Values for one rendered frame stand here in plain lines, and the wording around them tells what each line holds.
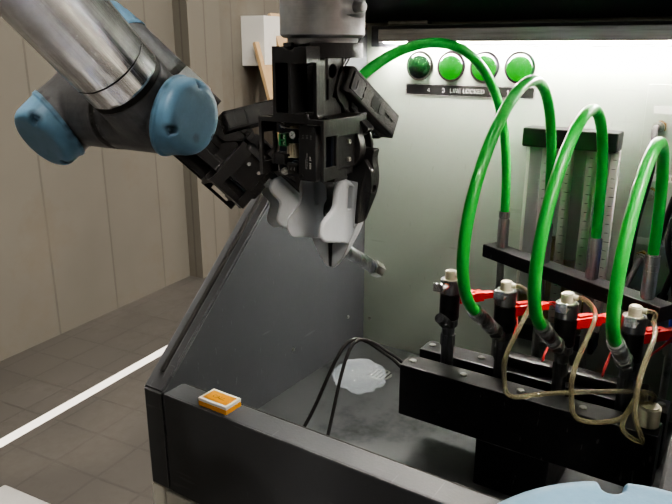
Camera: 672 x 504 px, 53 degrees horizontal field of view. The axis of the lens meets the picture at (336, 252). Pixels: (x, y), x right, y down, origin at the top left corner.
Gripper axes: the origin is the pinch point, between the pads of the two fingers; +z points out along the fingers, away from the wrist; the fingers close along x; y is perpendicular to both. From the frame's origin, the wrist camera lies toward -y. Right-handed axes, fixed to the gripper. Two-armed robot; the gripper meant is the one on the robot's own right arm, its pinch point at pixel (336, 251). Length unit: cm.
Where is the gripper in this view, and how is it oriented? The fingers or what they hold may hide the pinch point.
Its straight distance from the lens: 67.4
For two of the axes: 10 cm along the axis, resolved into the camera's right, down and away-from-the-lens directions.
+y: -5.5, 2.4, -8.0
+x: 8.3, 1.6, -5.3
